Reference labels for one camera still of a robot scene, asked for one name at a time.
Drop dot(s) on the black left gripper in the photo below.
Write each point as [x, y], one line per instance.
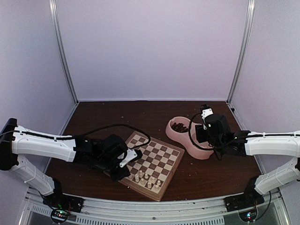
[116, 177]

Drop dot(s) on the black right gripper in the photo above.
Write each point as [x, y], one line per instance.
[200, 138]

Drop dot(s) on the white king piece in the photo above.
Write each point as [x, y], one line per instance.
[140, 173]

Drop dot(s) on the pink double bowl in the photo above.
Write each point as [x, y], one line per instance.
[184, 140]

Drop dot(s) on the white rook piece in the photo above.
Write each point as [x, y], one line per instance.
[156, 187]

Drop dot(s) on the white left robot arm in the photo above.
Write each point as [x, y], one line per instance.
[110, 155]

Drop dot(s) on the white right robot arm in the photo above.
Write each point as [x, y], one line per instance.
[215, 130]

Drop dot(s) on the dark chess pieces pile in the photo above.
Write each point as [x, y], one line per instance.
[179, 127]

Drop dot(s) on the wooden chess board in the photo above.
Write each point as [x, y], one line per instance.
[159, 160]

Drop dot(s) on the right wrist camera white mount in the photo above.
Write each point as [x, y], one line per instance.
[206, 110]

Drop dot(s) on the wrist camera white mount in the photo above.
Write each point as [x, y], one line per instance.
[129, 156]
[206, 110]

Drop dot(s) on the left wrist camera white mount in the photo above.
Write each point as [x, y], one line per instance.
[129, 156]

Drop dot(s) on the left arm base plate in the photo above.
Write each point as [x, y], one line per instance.
[67, 203]

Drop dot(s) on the front aluminium rail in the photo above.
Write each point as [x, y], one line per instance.
[211, 211]

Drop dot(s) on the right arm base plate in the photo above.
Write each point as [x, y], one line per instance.
[243, 201]

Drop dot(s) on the right aluminium frame post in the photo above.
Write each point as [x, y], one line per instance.
[250, 13]

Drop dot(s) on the aluminium frame post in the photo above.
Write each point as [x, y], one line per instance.
[62, 54]
[250, 13]

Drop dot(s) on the left aluminium frame post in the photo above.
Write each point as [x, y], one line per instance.
[62, 54]

